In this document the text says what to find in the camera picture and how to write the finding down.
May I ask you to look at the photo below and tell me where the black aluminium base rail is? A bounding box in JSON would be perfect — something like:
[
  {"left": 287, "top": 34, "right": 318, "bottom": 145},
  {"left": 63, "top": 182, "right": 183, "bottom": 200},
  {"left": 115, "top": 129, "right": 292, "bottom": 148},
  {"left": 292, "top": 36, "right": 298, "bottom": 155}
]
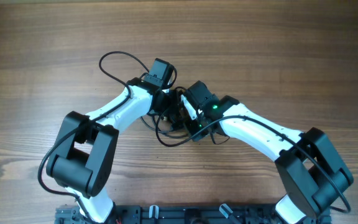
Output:
[{"left": 53, "top": 203, "right": 332, "bottom": 224}]

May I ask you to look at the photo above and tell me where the left camera cable black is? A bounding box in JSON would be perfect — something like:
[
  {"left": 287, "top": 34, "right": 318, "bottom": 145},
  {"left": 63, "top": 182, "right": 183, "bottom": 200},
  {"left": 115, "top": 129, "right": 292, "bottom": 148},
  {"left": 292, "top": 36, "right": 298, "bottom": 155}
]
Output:
[{"left": 37, "top": 50, "right": 150, "bottom": 222}]

